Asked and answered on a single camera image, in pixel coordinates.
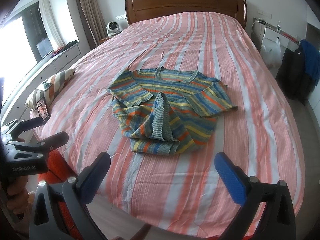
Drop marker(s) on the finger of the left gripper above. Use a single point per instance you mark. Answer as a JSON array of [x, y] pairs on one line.
[[19, 149], [16, 127]]

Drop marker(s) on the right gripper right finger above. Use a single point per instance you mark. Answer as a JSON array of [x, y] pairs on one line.
[[278, 218]]

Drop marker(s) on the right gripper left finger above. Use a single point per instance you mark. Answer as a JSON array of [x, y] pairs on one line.
[[46, 221]]

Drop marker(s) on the striped knit sweater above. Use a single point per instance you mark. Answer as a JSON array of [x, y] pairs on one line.
[[166, 112]]

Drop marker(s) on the person's left hand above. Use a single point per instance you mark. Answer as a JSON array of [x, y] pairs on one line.
[[18, 195]]

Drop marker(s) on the white window bench cabinet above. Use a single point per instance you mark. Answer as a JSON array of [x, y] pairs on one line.
[[14, 104]]

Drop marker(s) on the smartphone on pillow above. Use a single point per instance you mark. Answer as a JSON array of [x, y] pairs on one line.
[[43, 109]]

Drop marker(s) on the striped pillow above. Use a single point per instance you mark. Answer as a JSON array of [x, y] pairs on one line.
[[56, 84]]

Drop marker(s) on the pink striped bed cover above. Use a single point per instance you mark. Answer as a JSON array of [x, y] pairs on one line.
[[181, 193]]

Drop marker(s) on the white sheer curtain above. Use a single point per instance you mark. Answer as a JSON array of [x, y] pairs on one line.
[[50, 24]]

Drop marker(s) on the beige curtain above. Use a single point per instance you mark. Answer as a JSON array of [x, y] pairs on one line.
[[92, 21]]

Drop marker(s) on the white round fan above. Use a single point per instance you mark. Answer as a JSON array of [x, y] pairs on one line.
[[112, 28]]

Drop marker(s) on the white plastic bag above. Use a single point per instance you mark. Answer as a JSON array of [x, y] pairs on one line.
[[271, 55]]

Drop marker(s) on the wooden headboard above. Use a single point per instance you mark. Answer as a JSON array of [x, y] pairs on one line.
[[139, 10]]

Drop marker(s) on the blue hanging garment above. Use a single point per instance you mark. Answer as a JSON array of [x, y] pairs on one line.
[[311, 55]]

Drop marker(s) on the wall power socket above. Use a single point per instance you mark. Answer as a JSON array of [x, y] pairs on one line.
[[121, 17]]

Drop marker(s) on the clothes rack rail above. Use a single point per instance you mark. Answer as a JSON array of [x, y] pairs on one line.
[[274, 33]]

